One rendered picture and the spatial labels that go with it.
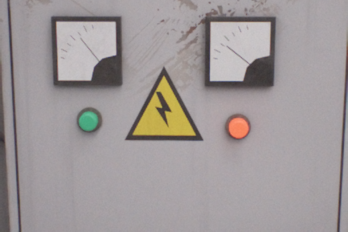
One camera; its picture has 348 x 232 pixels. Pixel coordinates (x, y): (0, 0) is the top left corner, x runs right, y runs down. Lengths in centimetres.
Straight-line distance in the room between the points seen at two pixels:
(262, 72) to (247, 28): 5
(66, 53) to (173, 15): 13
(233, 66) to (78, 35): 18
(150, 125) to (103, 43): 11
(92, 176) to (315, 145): 27
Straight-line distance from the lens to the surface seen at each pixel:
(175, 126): 78
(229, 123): 77
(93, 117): 77
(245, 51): 76
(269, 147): 79
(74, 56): 77
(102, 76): 76
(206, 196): 80
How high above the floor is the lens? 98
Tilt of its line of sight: 11 degrees down
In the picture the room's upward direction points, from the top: straight up
